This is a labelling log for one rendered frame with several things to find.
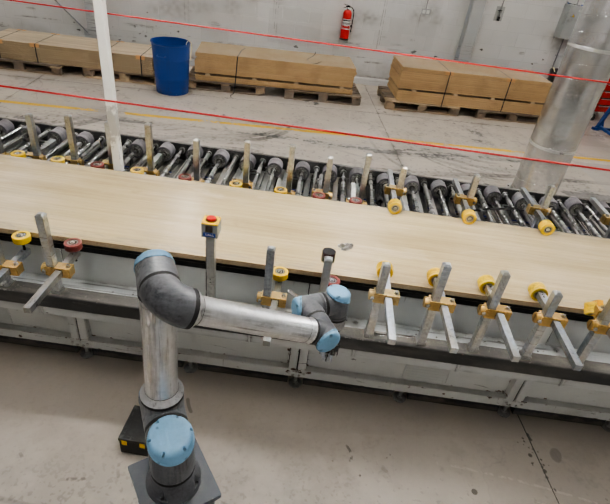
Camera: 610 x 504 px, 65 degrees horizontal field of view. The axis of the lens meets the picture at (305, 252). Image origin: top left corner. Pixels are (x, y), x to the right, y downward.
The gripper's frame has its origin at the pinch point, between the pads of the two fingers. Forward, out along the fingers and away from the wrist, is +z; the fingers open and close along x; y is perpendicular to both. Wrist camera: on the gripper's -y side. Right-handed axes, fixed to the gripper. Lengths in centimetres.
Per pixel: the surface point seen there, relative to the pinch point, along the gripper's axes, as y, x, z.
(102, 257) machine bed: -50, -116, 3
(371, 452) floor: -17, 35, 83
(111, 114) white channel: -124, -137, -44
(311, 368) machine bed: -54, -2, 65
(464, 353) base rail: -27, 66, 12
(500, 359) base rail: -27, 83, 13
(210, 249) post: -28, -55, -26
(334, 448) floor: -16, 15, 82
